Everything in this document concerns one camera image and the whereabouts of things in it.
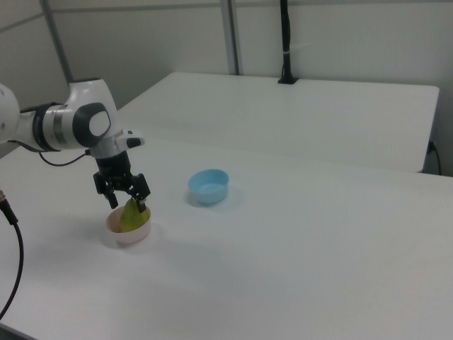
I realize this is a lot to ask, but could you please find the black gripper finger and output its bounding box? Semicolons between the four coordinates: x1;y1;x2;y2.
93;171;119;210
125;172;152;213

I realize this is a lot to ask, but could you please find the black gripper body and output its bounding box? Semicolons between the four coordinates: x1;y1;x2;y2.
94;151;133;188

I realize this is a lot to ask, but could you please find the green pear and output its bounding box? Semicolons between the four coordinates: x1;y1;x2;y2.
119;198;150;233

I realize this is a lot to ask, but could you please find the pink plastic bowl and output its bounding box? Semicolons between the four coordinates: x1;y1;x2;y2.
105;207;154;246

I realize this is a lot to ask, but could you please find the blue plastic bowl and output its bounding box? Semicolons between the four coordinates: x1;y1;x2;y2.
187;169;230;206

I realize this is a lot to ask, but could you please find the white rounded-corner table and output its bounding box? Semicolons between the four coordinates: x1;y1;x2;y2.
115;72;441;174

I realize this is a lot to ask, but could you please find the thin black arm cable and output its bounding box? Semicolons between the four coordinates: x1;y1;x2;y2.
9;139;91;168

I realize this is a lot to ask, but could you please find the thick black cable with connector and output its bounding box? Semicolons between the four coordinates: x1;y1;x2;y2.
0;188;25;320

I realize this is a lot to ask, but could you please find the grey metal partition post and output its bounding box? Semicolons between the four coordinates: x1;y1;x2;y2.
219;0;245;77
39;0;75;86

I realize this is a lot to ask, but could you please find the white cable tie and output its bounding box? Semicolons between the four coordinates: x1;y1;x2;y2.
282;43;310;57

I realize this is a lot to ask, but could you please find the black camera pole with base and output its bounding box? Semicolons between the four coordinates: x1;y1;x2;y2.
277;0;300;85

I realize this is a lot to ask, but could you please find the thin black hanging cable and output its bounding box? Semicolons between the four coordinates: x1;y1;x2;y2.
428;140;443;176

